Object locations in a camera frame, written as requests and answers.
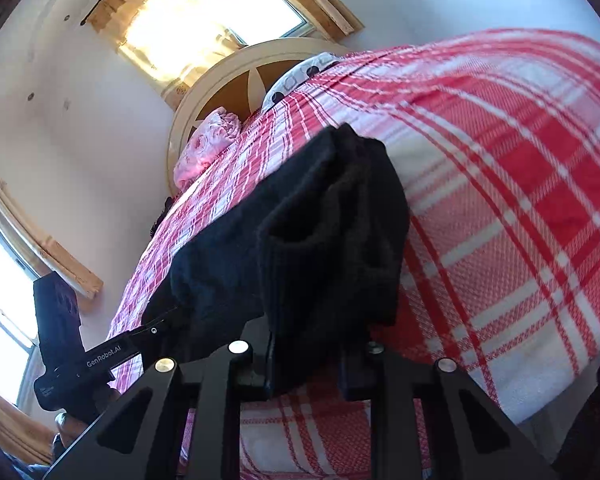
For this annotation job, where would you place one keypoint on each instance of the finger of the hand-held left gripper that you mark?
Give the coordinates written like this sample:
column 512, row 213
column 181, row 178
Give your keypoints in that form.
column 152, row 331

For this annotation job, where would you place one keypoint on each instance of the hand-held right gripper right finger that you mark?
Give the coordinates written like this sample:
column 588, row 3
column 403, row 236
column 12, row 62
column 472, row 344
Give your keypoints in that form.
column 352, row 375

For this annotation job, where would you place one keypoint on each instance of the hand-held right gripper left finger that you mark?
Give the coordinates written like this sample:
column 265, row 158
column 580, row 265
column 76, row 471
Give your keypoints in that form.
column 255, row 365

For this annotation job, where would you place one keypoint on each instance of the black pants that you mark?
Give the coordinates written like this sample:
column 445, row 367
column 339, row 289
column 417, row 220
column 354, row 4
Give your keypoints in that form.
column 305, row 240

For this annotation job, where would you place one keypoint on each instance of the person's left hand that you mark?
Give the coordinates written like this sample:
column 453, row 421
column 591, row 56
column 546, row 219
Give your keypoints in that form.
column 67, row 427

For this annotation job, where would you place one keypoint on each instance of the side window yellow curtain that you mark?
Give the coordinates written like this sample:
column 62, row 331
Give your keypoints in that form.
column 5, row 420

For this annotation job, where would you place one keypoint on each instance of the pink floral pillow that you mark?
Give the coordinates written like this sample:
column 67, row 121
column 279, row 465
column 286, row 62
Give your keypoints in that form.
column 205, row 145

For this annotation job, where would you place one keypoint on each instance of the red plaid blanket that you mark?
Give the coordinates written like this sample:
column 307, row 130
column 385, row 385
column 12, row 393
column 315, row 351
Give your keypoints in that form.
column 505, row 185

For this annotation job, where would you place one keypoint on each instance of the cream round headboard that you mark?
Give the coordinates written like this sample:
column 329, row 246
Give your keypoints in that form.
column 220, row 85

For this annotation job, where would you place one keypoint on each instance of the white dotted pillow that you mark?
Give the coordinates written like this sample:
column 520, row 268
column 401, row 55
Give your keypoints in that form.
column 290, row 82

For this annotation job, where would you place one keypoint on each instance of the wide yellow curtain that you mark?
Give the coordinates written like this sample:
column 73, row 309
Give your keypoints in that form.
column 145, row 45

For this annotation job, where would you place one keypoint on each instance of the narrow yellow curtain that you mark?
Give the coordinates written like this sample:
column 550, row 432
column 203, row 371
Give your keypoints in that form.
column 330, row 10

